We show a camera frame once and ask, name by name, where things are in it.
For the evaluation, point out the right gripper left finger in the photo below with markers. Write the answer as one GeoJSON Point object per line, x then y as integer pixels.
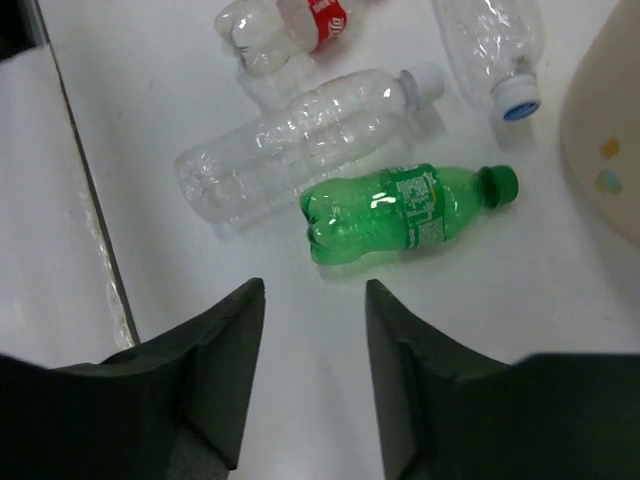
{"type": "Point", "coordinates": [172, 407]}

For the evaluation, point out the beige paper bucket bin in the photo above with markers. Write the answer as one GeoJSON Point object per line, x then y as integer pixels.
{"type": "Point", "coordinates": [600, 122]}

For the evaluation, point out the red cola label bottle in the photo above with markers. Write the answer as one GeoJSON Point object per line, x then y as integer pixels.
{"type": "Point", "coordinates": [264, 36]}

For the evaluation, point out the green plastic bottle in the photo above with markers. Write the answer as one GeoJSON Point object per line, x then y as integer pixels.
{"type": "Point", "coordinates": [400, 208]}

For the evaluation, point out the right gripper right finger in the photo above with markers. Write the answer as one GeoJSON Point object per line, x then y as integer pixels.
{"type": "Point", "coordinates": [445, 411]}

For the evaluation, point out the crushed clear bottle blue-white cap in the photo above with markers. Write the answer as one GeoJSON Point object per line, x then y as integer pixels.
{"type": "Point", "coordinates": [494, 47]}

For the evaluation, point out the clear bottle white cap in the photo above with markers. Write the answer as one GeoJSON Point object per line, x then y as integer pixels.
{"type": "Point", "coordinates": [346, 125]}

